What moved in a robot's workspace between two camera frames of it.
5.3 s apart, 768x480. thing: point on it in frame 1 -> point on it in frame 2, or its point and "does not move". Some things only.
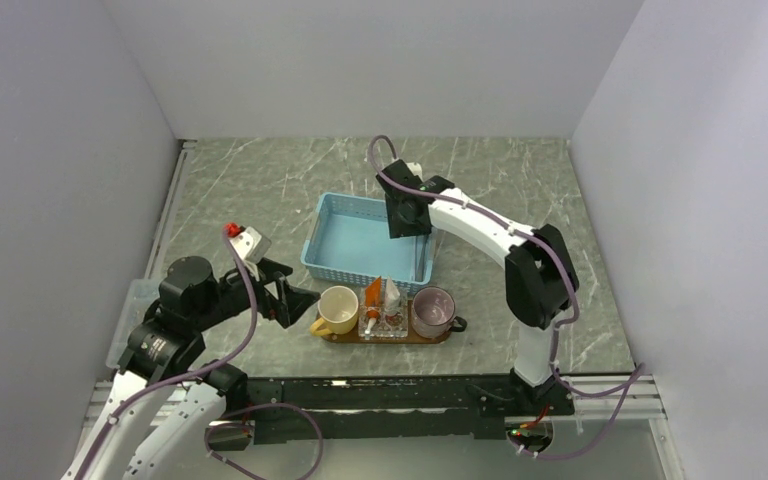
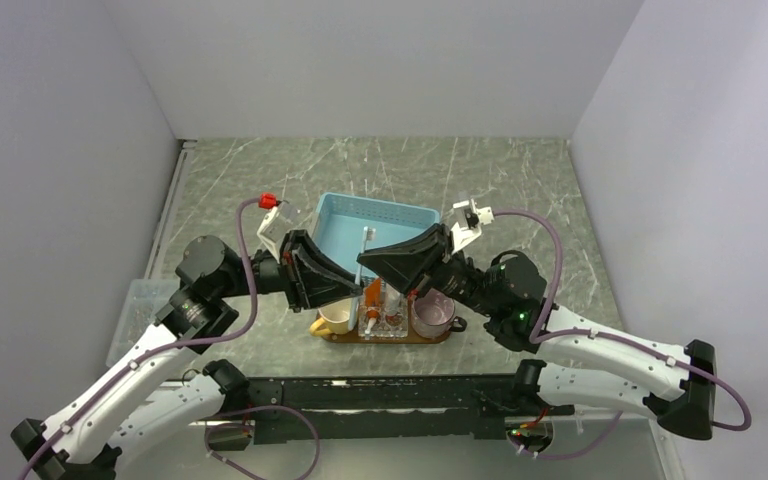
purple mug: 433,313 does not move
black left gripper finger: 268,268 -> 312,276
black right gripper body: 399,225 -> 457,278
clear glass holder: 383,312 does not move
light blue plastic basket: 350,245 does not move
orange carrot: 374,298 does not move
